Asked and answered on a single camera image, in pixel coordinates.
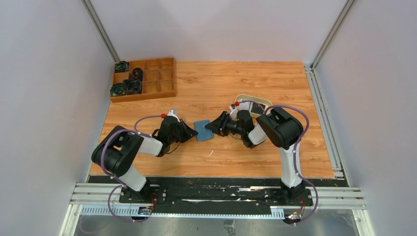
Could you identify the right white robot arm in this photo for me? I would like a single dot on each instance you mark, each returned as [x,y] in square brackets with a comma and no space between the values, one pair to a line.
[279,126]

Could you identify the black card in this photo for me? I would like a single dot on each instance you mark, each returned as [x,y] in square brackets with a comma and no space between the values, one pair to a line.
[257,109]

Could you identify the black coiled item bottom-left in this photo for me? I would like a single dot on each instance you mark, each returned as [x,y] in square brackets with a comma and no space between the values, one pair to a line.
[117,90]

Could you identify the cream oval tray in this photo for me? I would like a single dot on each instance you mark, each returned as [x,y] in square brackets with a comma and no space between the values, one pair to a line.
[255,100]

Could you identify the black coiled item top-left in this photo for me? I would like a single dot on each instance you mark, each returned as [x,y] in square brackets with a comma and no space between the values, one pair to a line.
[121,67]

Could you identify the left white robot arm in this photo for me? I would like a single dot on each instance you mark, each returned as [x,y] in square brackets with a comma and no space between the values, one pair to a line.
[116,153]

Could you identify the black coiled item middle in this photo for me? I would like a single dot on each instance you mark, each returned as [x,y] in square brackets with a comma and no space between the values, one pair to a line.
[137,74]

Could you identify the blue card holder wallet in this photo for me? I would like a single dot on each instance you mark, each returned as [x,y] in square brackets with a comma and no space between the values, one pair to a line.
[204,134]

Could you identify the black mounting base rail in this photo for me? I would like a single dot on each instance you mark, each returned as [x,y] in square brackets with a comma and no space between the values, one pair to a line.
[218,195]

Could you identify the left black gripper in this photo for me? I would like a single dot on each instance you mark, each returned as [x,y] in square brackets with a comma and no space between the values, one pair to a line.
[182,130]

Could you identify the wooden compartment organizer box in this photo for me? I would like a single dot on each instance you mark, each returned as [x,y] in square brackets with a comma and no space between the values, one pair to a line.
[159,79]

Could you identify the large black coiled item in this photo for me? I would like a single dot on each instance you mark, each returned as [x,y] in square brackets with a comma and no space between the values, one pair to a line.
[132,86]

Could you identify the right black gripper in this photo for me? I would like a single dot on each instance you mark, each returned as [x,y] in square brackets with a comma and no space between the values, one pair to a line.
[223,123]

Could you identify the white printed card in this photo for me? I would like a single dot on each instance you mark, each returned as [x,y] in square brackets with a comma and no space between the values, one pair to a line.
[245,105]

